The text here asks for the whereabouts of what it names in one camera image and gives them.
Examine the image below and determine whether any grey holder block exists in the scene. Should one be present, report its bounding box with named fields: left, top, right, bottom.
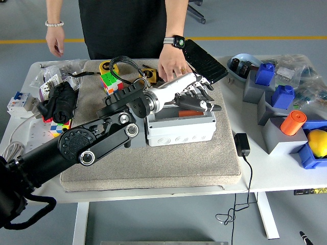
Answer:
left=242, top=70, right=276, bottom=104
left=256, top=90, right=294, bottom=126
left=261, top=116, right=309, bottom=155

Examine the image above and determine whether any white table leg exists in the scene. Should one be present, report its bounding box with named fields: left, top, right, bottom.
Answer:
left=254, top=191, right=279, bottom=240
left=73, top=203, right=90, bottom=245

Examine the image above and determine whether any person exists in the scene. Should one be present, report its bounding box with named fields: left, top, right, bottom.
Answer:
left=45, top=0, right=195, bottom=82

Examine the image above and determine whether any black electronic part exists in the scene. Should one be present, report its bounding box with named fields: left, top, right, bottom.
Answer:
left=240, top=62, right=253, bottom=77

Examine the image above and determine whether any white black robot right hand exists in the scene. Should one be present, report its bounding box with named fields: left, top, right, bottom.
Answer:
left=299, top=231, right=311, bottom=245

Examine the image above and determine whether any clear bag of components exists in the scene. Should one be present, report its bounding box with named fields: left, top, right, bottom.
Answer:
left=291, top=76, right=327, bottom=120
left=260, top=53, right=321, bottom=82

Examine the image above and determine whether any white purple circuit breaker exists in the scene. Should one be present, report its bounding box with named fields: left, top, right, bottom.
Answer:
left=38, top=73, right=64, bottom=103

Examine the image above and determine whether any black power adapter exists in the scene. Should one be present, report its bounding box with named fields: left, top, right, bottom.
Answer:
left=233, top=132, right=251, bottom=157

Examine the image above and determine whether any blue bottle-shaped block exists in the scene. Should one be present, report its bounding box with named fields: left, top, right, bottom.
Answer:
left=271, top=84, right=295, bottom=108
left=254, top=62, right=275, bottom=86

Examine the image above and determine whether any grey plastic junction box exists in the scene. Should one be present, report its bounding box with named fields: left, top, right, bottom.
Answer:
left=144, top=101, right=217, bottom=148

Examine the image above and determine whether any yellow tape measure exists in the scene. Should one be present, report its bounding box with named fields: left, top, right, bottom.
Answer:
left=139, top=67, right=159, bottom=85
left=99, top=60, right=121, bottom=76

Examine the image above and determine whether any black adapter cord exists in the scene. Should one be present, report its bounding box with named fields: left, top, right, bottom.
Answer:
left=216, top=154, right=253, bottom=245

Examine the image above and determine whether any black table control panel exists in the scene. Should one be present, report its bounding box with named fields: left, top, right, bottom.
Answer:
left=293, top=187, right=327, bottom=196

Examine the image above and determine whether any person's left hand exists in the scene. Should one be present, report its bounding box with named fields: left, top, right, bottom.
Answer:
left=157, top=45, right=193, bottom=82

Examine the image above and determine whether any white circuit breaker blue switch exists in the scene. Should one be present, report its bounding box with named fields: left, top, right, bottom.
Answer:
left=6, top=91, right=39, bottom=119

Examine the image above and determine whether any hinged windowed box lid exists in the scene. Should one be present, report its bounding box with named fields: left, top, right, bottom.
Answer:
left=145, top=101, right=217, bottom=130

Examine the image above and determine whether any colourful puzzle cube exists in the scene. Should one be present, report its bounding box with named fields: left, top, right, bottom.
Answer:
left=50, top=119, right=72, bottom=135
left=99, top=71, right=125, bottom=95

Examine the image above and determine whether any black hard case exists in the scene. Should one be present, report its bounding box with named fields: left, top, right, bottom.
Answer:
left=183, top=38, right=229, bottom=85

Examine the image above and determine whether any clear bag of parts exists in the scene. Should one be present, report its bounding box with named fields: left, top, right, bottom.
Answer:
left=39, top=59, right=87, bottom=90

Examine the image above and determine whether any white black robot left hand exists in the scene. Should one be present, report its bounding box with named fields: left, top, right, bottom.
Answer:
left=149, top=72, right=222, bottom=113

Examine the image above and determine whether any grey-brown mat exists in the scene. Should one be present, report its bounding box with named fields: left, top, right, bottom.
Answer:
left=60, top=58, right=242, bottom=192

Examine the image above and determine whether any light blue bowl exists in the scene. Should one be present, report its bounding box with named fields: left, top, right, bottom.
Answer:
left=226, top=53, right=264, bottom=84

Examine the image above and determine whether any yellow lemon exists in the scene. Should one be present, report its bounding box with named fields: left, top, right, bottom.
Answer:
left=306, top=129, right=327, bottom=158

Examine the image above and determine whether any blue plastic bin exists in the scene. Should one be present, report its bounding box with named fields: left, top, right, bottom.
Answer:
left=296, top=119, right=327, bottom=169

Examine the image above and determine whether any white coiled cable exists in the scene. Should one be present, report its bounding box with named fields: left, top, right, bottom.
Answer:
left=0, top=113, right=41, bottom=164

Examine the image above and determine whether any black wrist strap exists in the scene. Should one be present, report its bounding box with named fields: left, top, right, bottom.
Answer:
left=67, top=71, right=101, bottom=79

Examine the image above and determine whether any black wrist watch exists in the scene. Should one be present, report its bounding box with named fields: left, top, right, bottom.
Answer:
left=163, top=35, right=186, bottom=49

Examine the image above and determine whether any black office chair base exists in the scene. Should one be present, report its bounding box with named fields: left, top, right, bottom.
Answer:
left=187, top=0, right=206, bottom=25

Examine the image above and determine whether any white power strip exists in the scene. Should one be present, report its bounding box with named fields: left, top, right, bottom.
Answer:
left=24, top=119, right=62, bottom=151

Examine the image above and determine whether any person's right hand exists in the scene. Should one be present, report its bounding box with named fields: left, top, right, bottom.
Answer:
left=45, top=26, right=66, bottom=57

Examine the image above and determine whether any black folded cloth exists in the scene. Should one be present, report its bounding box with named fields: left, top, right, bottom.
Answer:
left=37, top=81, right=77, bottom=124

